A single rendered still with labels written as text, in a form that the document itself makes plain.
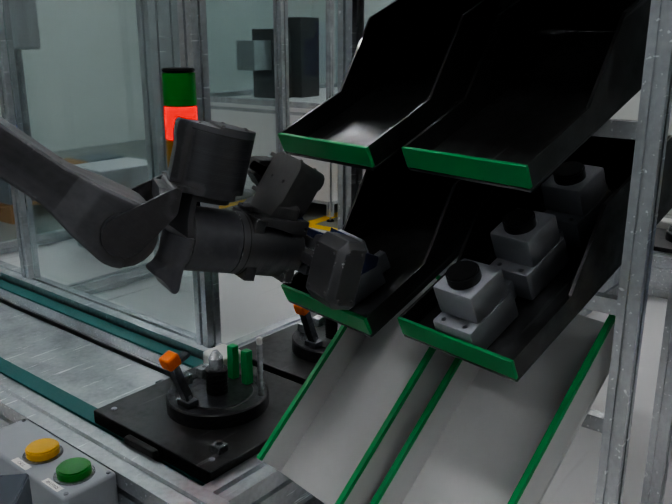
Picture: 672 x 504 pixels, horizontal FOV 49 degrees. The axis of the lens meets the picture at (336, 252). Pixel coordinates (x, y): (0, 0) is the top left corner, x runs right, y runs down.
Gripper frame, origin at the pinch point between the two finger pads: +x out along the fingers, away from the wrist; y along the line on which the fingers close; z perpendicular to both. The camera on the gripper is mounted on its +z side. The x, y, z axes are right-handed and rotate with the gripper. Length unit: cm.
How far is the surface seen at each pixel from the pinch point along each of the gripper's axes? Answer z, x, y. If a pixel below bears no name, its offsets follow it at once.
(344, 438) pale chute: -20.7, 6.6, -0.7
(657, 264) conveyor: -4, 122, 36
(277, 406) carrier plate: -27.5, 12.2, 20.6
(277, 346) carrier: -26, 22, 39
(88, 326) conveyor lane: -36, 3, 72
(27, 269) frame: -34, -2, 102
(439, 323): -2.4, 2.6, -13.6
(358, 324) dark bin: -5.5, 0.1, -5.9
